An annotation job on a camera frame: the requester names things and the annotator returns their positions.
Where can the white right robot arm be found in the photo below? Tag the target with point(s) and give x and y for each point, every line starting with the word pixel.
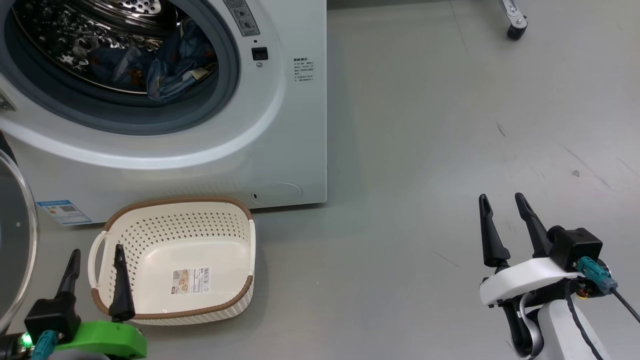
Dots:
pixel 555 335

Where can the cream perforated laundry basket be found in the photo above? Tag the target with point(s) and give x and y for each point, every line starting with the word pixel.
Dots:
pixel 175 230

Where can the blue energy label sticker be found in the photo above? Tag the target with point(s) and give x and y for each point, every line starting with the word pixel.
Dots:
pixel 64 212

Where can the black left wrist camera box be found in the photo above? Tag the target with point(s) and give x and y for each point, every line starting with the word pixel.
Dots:
pixel 52 317

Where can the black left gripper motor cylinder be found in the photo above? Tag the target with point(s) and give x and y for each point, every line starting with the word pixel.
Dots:
pixel 12 347

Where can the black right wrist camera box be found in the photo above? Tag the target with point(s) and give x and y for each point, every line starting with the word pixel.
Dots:
pixel 577 245

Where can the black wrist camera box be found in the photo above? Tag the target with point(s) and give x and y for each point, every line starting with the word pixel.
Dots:
pixel 577 245
pixel 52 317

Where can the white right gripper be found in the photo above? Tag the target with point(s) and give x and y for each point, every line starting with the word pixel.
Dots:
pixel 525 282

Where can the blue bear-print garment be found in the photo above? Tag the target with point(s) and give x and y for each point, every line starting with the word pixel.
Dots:
pixel 182 60
pixel 120 67

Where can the white front-load washing machine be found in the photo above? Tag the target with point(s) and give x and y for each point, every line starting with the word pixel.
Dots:
pixel 290 125

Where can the printed basket label sticker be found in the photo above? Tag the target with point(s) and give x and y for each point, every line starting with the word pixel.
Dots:
pixel 191 280

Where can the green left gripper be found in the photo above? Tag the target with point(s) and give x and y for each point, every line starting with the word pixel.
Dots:
pixel 110 340

